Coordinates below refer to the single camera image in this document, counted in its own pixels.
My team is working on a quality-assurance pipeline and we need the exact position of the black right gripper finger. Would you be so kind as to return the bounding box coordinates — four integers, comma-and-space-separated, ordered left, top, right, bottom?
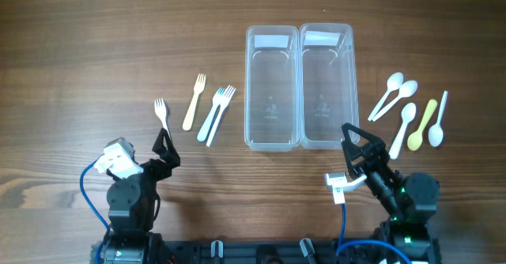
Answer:
347, 123, 386, 153
342, 123, 364, 165

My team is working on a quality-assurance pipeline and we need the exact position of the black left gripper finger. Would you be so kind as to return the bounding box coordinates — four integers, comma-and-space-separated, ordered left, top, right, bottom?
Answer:
152, 128, 171, 160
164, 135, 180, 168

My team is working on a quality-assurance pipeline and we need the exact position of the yellow plastic spoon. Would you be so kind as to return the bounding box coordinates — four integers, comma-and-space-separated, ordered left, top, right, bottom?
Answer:
407, 99, 438, 151

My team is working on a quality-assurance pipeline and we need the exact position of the white spoon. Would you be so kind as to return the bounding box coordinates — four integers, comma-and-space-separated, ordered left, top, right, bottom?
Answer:
389, 103, 417, 160
372, 81, 417, 122
368, 72, 404, 121

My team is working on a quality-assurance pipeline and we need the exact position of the clear plastic container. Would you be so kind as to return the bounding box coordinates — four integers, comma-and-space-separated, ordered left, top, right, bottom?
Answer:
244, 25, 300, 152
300, 23, 360, 149

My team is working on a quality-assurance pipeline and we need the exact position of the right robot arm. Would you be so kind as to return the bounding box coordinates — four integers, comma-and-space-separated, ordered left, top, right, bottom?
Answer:
334, 123, 442, 263

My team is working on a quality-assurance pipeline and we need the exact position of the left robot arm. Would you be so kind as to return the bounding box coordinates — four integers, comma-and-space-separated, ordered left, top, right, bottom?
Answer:
90, 128, 180, 264

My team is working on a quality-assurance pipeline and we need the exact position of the small white plastic fork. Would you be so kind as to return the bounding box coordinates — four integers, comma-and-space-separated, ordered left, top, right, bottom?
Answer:
154, 98, 171, 136

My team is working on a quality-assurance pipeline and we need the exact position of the white spoon bowl down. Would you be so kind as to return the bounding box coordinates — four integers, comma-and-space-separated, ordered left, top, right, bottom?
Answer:
429, 90, 448, 148

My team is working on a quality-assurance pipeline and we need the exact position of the light blue plastic fork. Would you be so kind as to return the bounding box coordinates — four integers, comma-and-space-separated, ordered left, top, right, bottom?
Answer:
197, 88, 225, 142

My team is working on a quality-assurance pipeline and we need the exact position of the cream yellow plastic fork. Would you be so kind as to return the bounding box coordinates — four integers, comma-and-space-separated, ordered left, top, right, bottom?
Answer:
183, 74, 206, 131

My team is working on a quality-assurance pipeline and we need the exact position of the white long plastic fork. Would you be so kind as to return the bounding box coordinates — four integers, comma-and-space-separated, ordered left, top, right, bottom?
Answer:
206, 85, 236, 147

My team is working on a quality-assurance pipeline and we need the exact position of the blue right cable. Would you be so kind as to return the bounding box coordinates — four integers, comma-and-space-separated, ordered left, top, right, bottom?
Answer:
334, 203, 412, 264

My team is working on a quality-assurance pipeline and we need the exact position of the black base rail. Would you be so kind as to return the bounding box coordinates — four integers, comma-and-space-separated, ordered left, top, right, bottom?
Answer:
165, 240, 382, 264

